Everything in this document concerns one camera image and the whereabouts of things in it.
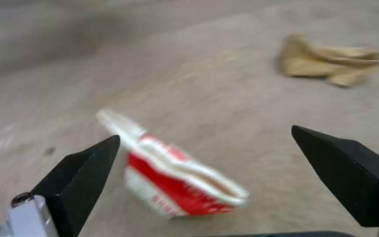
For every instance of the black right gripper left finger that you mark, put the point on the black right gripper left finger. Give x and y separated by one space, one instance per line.
74 177

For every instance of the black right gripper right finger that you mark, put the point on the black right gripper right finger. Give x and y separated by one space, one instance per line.
347 172

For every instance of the red and white crushed carton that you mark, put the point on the red and white crushed carton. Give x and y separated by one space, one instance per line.
176 177

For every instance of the crumpled brown paper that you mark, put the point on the crumpled brown paper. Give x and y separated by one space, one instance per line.
321 61

